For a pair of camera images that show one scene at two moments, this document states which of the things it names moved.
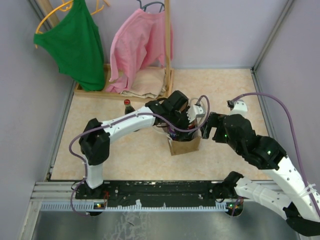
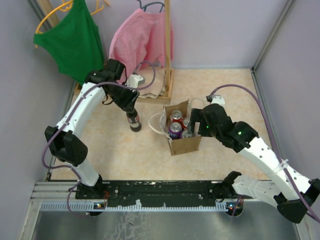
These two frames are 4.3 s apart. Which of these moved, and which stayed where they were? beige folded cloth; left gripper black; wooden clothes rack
Moved: left gripper black
Stayed: wooden clothes rack; beige folded cloth
